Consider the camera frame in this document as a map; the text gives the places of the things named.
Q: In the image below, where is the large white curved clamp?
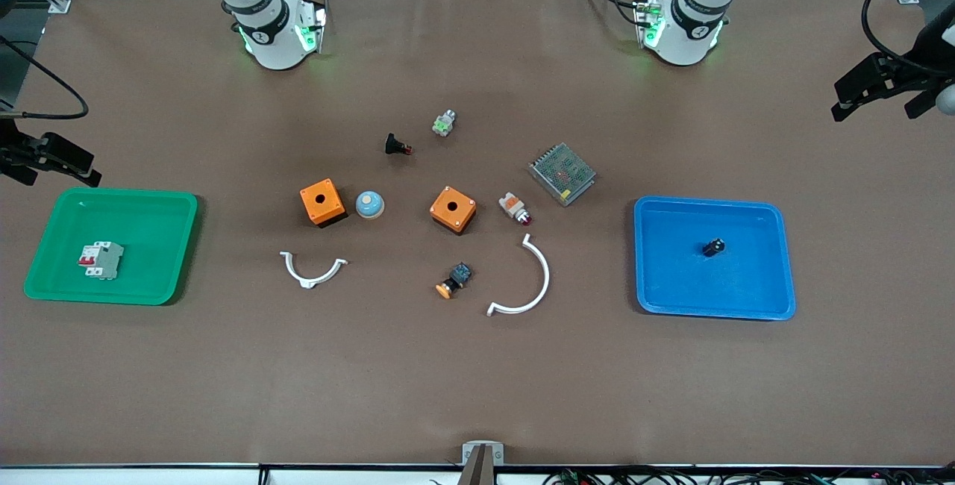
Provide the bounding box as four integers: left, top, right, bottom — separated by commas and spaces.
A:
486, 234, 551, 318

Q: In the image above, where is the grey metal camera bracket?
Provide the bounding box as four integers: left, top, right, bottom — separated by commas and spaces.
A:
457, 440, 505, 485

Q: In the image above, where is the orange push button blue block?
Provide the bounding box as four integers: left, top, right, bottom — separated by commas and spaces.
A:
435, 262, 474, 300

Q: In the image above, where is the metal mesh power supply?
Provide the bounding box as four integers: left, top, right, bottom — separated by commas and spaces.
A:
528, 143, 597, 207

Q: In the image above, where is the blue plastic tray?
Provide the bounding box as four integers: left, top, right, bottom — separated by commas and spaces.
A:
633, 195, 797, 321

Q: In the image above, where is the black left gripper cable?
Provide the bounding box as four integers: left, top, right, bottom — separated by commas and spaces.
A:
861, 0, 945, 72

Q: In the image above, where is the small white curved clamp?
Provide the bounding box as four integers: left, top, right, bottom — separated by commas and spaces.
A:
279, 250, 349, 290

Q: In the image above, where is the white red circuit breaker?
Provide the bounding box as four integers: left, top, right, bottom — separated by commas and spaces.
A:
78, 240, 125, 281

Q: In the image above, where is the orange button box with hole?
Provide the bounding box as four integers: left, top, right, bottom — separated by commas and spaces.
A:
300, 178, 348, 228
429, 186, 478, 235

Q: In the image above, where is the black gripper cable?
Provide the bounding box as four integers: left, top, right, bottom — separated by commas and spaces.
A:
861, 0, 945, 72
0, 36, 90, 120

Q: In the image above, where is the green plastic tray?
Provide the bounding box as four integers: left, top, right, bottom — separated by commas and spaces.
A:
23, 187, 199, 307

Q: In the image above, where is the brown table mat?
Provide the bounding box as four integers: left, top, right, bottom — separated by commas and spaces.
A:
0, 0, 955, 468

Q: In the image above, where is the red orange white indicator lamp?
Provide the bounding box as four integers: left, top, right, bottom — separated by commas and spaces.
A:
498, 191, 533, 227

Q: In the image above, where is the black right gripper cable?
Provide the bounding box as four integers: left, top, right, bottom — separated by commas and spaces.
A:
0, 36, 90, 120

